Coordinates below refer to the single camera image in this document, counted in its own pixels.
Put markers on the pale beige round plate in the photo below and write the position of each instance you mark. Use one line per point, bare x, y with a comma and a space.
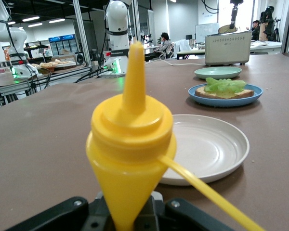
207, 149

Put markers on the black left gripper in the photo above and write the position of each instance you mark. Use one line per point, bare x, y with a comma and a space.
236, 3

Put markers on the seated person grey jacket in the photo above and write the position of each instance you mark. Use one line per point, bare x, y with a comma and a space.
165, 45

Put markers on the person in dark top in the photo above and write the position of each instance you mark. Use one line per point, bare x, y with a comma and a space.
256, 30

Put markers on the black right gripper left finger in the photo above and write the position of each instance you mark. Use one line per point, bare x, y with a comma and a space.
69, 216

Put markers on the aluminium frame post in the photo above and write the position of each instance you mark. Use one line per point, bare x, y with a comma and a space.
81, 33

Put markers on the blue round plate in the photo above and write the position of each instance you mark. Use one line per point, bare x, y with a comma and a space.
231, 102

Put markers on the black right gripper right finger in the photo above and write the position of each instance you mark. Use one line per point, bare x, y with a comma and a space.
178, 216

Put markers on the yellow squeeze bottle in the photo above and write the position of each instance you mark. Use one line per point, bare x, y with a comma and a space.
130, 144

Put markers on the aluminium arm base plate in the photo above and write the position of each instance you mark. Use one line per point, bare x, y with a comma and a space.
103, 75

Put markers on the white whiteboard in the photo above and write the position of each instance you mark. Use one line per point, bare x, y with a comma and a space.
207, 32

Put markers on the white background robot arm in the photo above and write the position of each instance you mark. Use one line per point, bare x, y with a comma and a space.
4, 36

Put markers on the pale green round plate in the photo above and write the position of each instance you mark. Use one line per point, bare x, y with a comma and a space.
216, 72

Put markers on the beige metal toaster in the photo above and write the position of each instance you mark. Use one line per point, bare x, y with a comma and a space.
227, 50

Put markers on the brown bread slice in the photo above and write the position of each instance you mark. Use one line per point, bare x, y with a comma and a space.
225, 29
245, 93

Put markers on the basket of bread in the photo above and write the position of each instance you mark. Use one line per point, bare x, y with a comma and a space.
50, 65

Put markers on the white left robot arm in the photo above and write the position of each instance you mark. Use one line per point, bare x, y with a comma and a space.
116, 29

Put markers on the blue topped display fridge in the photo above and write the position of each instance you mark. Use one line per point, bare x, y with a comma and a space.
62, 45

